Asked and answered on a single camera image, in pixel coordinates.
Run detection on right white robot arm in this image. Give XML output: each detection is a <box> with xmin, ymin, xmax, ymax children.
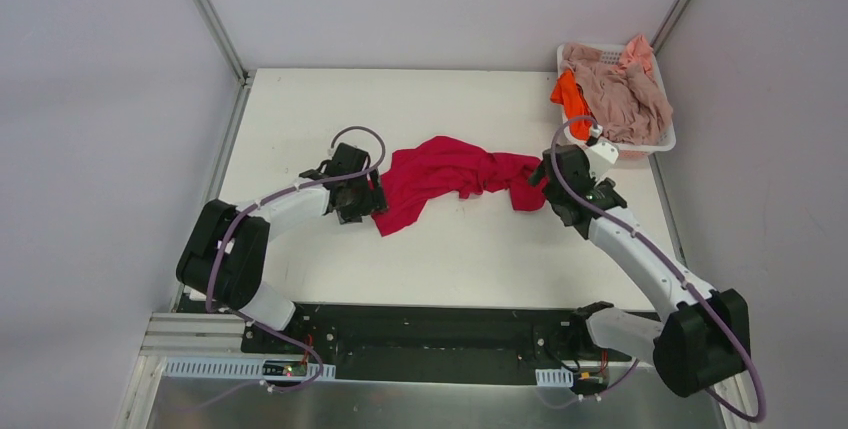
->
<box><xmin>529</xmin><ymin>142</ymin><xmax>752</xmax><ymax>397</ymax></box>

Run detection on salmon pink t shirt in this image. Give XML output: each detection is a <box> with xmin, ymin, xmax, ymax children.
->
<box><xmin>617</xmin><ymin>34</ymin><xmax>655</xmax><ymax>79</ymax></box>

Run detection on aluminium frame rail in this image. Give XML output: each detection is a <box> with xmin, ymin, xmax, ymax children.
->
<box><xmin>140</xmin><ymin>313</ymin><xmax>245</xmax><ymax>356</ymax></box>

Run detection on beige t shirt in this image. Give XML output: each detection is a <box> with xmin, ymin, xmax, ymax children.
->
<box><xmin>561</xmin><ymin>41</ymin><xmax>674</xmax><ymax>147</ymax></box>

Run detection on white plastic laundry basket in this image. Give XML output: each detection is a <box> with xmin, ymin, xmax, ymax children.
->
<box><xmin>557</xmin><ymin>41</ymin><xmax>678</xmax><ymax>161</ymax></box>

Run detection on crimson red t shirt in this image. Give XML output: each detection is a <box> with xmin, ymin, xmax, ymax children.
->
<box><xmin>373</xmin><ymin>136</ymin><xmax>547</xmax><ymax>237</ymax></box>

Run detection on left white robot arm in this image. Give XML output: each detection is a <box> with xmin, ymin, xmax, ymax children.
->
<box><xmin>175</xmin><ymin>143</ymin><xmax>388</xmax><ymax>354</ymax></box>

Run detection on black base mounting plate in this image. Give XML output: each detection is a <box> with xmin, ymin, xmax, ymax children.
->
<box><xmin>283</xmin><ymin>303</ymin><xmax>628</xmax><ymax>386</ymax></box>

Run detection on orange t shirt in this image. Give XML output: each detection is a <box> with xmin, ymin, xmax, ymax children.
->
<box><xmin>550</xmin><ymin>69</ymin><xmax>593</xmax><ymax>142</ymax></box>

